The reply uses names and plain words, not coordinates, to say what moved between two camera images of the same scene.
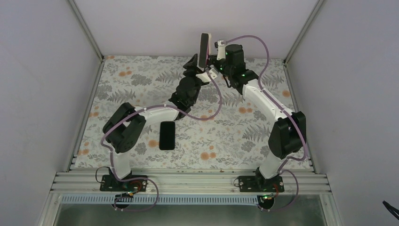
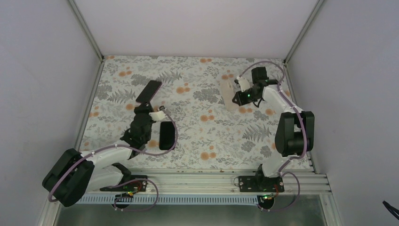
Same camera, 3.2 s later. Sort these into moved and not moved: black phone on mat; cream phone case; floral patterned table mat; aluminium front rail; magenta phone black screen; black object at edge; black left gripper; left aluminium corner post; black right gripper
Moved: black left gripper; black right gripper; magenta phone black screen; cream phone case
Not moved: floral patterned table mat; black object at edge; aluminium front rail; left aluminium corner post; black phone on mat
